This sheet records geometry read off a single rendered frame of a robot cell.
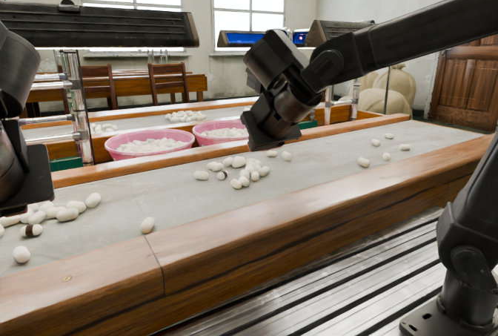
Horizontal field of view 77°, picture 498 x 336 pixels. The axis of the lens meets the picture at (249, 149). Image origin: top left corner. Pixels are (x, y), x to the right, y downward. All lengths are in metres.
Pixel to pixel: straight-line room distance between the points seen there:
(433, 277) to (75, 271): 0.56
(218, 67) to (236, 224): 5.75
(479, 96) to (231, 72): 4.01
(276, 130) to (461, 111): 4.88
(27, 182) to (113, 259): 0.16
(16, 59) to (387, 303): 0.56
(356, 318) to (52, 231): 0.51
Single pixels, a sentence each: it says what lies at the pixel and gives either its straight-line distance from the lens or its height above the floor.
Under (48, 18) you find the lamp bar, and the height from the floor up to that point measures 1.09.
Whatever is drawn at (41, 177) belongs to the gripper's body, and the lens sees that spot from 0.40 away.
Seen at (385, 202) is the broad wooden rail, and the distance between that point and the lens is 0.72.
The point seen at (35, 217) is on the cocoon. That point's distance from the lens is 0.68.
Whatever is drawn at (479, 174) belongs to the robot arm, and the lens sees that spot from 0.48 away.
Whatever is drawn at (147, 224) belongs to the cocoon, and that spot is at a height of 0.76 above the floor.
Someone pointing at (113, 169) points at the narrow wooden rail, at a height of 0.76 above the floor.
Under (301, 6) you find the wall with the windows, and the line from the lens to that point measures 7.23.
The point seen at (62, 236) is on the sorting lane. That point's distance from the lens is 0.63.
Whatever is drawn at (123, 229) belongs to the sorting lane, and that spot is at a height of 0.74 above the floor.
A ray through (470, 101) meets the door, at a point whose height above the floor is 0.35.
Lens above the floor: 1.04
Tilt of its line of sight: 18 degrees down
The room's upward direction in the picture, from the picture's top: straight up
